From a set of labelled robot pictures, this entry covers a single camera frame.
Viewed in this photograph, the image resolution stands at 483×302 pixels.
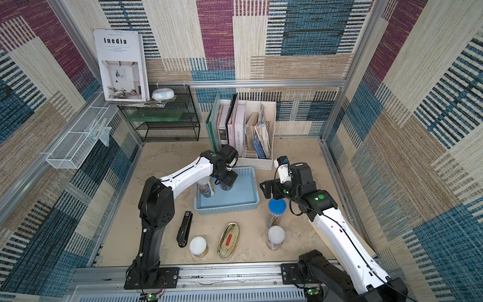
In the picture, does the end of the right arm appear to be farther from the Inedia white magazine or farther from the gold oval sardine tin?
the Inedia white magazine

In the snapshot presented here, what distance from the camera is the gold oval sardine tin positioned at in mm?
776

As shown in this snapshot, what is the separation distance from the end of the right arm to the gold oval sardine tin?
0.25 m

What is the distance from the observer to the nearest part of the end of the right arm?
1.84ft

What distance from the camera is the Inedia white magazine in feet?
2.49

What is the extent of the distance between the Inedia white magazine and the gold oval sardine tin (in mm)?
673
